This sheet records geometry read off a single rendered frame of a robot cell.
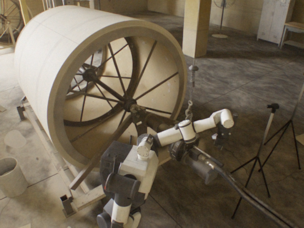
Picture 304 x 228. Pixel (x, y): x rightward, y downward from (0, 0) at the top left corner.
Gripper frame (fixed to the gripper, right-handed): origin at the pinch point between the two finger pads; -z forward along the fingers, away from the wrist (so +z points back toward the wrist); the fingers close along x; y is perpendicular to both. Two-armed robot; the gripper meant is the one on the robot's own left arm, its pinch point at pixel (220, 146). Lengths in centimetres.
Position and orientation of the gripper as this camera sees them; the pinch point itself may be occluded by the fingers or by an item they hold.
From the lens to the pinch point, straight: 159.2
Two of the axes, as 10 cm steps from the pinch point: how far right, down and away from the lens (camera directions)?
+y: -6.2, -4.3, 6.6
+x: 7.9, -3.4, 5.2
